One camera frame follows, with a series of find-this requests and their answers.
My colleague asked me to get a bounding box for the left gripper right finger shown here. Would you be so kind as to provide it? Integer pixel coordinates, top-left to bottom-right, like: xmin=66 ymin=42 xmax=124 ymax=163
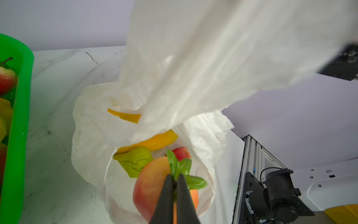
xmin=176 ymin=174 xmax=200 ymax=224

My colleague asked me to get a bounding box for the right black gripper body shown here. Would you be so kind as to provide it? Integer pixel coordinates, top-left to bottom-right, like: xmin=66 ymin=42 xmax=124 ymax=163
xmin=318 ymin=43 xmax=358 ymax=81

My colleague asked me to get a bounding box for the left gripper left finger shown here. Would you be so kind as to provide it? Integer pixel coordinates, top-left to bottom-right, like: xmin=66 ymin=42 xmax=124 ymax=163
xmin=149 ymin=175 xmax=174 ymax=224

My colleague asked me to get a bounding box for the green guava fruit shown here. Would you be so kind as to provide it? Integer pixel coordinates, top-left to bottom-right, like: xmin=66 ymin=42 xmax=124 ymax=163
xmin=113 ymin=147 xmax=153 ymax=178

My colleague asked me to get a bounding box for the yellow banana bunch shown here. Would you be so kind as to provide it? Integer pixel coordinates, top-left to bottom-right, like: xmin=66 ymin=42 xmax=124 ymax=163
xmin=107 ymin=108 xmax=178 ymax=154
xmin=1 ymin=98 xmax=13 ymax=141

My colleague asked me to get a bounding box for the white lemon print plastic bag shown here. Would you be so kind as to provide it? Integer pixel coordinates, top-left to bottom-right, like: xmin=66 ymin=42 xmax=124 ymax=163
xmin=71 ymin=1 xmax=358 ymax=224

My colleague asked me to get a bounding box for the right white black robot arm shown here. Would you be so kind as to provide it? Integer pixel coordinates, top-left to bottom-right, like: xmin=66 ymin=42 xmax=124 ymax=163
xmin=233 ymin=42 xmax=358 ymax=224

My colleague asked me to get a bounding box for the small red apple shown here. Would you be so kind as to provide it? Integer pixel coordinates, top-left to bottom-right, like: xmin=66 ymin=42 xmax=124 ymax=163
xmin=172 ymin=147 xmax=192 ymax=161

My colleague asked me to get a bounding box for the green plastic basket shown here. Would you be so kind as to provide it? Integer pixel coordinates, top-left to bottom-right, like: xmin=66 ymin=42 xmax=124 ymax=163
xmin=1 ymin=34 xmax=34 ymax=224

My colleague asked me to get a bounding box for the red strawberry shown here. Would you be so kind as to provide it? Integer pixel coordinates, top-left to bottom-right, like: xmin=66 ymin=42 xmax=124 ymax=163
xmin=1 ymin=57 xmax=18 ymax=95

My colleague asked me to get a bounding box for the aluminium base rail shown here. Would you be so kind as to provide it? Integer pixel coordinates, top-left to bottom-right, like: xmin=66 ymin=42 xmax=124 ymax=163
xmin=232 ymin=135 xmax=286 ymax=224

